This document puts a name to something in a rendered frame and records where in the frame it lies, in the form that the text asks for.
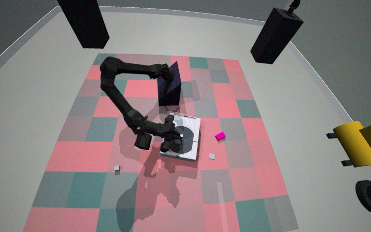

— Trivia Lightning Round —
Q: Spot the magenta rectangular block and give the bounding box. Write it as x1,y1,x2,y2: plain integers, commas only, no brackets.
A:
215,132,225,141

